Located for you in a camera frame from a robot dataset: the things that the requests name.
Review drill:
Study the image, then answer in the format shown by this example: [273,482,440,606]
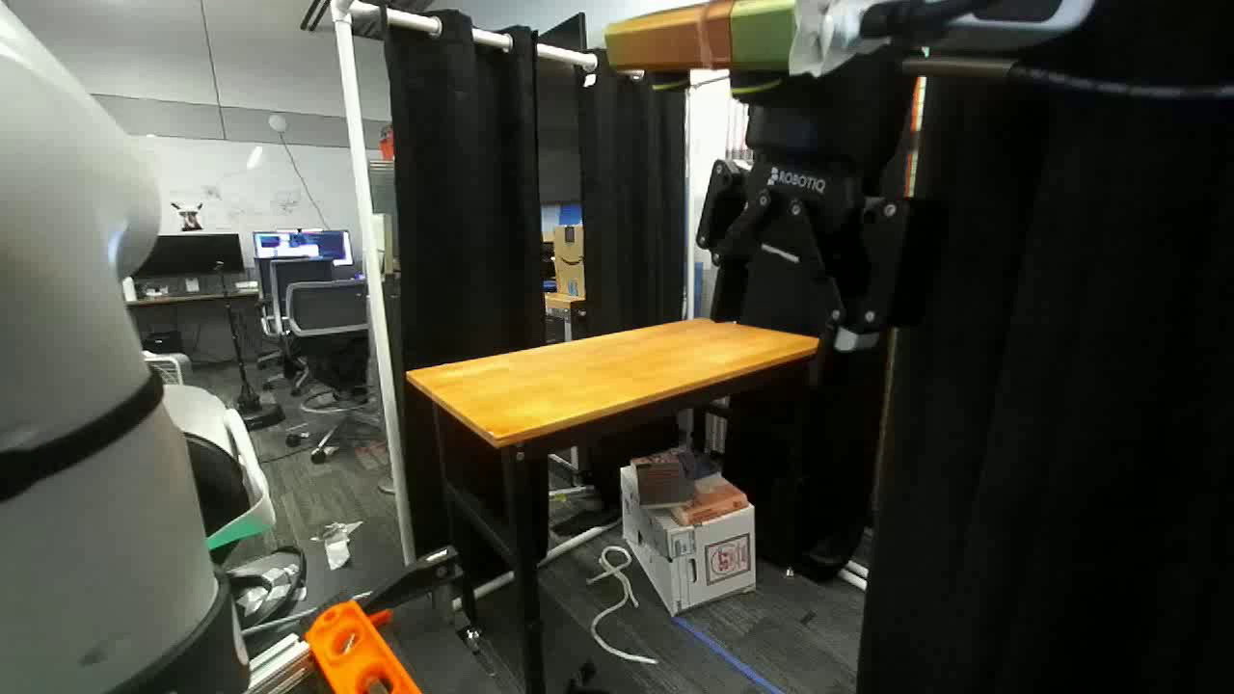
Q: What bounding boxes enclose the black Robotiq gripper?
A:
[692,90,933,358]

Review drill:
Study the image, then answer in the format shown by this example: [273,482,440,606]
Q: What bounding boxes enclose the wide black curtain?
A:
[856,0,1234,694]

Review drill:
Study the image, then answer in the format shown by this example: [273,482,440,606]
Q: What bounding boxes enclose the black curtain behind table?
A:
[709,253,895,583]

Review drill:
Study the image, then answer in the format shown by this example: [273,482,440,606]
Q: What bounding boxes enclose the black curtain on silver rod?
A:
[381,6,550,557]

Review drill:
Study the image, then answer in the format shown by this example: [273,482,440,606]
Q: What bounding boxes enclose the silver curtain rod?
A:
[344,0,608,72]

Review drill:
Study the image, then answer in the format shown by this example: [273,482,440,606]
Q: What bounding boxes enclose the wooden table with black legs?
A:
[403,316,825,694]

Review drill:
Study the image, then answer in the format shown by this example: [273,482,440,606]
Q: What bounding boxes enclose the white cardboard box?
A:
[617,443,759,622]

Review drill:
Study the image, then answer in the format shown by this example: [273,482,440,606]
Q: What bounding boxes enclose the blue floor tape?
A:
[667,608,790,694]

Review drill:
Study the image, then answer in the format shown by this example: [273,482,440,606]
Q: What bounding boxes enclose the grey mesh office chair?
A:
[277,272,379,466]

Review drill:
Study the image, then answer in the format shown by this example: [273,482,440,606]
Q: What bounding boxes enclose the lit computer monitor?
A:
[245,225,358,268]

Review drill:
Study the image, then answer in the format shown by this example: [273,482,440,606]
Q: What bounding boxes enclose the black office chair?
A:
[259,253,340,345]

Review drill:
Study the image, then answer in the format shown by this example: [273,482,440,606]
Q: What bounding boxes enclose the black metal bar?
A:
[240,542,464,644]

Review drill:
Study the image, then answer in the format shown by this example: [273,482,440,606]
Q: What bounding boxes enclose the whiteboard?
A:
[136,131,379,243]

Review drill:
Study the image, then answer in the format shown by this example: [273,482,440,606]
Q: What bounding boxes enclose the crumpled white paper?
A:
[309,518,366,573]

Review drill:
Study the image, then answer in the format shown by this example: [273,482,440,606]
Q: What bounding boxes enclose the white rounded housing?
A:
[144,345,281,547]

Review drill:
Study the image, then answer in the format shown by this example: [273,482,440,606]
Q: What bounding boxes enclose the dark computer monitor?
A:
[132,232,245,282]

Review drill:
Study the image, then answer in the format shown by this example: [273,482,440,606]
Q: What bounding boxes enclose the dark office desk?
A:
[124,282,268,431]

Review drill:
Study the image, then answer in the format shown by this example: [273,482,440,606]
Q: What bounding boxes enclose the green tape piece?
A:
[204,507,273,557]

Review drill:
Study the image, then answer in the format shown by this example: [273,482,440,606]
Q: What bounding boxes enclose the shiny silver bag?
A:
[222,542,312,632]

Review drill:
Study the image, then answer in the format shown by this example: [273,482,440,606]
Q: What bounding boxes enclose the wooden green wrist mount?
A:
[601,0,803,77]

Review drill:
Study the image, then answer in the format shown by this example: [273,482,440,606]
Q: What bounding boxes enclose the white rope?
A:
[587,542,658,672]

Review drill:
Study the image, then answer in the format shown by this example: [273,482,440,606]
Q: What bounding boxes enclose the white frame pole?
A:
[327,0,419,572]

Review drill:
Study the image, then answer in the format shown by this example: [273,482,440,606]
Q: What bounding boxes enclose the orange plastic bracket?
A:
[302,599,424,694]

